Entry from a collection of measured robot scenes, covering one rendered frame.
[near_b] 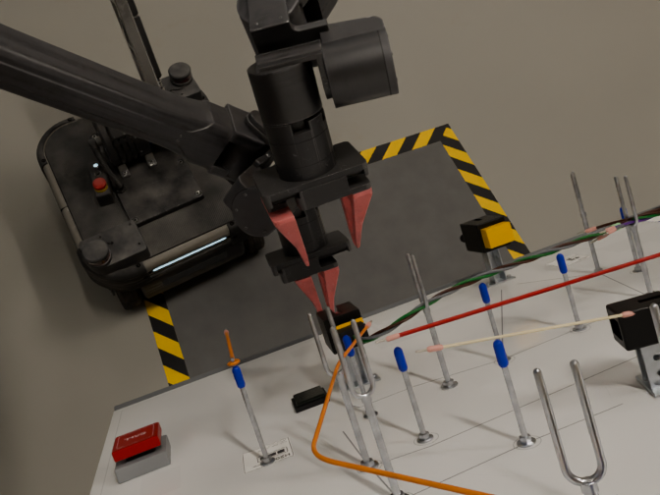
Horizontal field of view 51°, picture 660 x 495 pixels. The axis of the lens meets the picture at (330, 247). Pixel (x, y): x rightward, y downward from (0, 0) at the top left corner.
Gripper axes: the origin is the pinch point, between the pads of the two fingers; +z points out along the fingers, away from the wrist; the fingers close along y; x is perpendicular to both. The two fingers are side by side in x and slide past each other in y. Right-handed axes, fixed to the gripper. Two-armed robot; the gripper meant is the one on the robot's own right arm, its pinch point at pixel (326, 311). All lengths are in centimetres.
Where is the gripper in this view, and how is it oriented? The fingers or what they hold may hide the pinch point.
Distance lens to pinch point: 90.2
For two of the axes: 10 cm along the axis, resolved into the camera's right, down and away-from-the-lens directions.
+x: -2.1, -2.4, 9.5
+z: 2.7, 9.2, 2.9
